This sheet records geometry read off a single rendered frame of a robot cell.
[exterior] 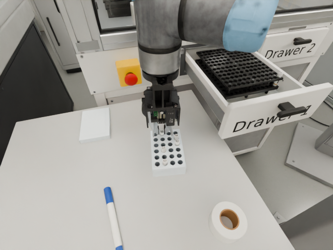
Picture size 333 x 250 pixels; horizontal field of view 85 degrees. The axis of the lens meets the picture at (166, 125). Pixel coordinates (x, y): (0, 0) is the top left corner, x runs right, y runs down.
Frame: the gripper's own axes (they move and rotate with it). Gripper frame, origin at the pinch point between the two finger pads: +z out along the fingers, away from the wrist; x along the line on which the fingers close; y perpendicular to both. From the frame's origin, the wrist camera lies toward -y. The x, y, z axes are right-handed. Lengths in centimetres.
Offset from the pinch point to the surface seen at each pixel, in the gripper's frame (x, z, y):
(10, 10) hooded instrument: -67, -10, -73
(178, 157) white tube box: 3.8, 3.4, 7.6
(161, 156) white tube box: -0.7, 1.6, 8.0
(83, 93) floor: -74, 82, -129
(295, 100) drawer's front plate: 32.9, -9.3, 2.3
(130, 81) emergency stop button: -8.3, -6.3, -14.5
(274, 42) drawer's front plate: 45, -9, -31
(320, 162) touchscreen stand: 116, 77, -24
